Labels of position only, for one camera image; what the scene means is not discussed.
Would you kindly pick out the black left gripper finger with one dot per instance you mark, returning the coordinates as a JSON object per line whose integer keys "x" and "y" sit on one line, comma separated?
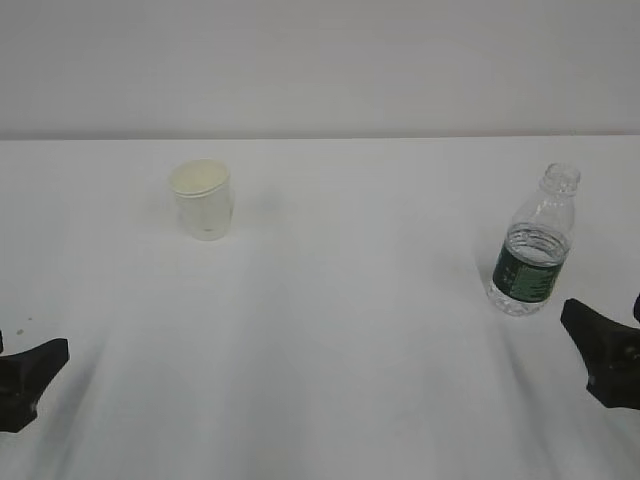
{"x": 24, "y": 378}

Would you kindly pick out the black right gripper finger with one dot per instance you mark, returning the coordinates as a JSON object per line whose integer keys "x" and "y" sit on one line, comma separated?
{"x": 610, "y": 353}

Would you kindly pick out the clear green-label water bottle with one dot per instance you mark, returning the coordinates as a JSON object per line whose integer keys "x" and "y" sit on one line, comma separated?
{"x": 536, "y": 244}

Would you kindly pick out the white paper cup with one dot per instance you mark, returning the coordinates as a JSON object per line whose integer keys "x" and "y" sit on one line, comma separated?
{"x": 204, "y": 199}

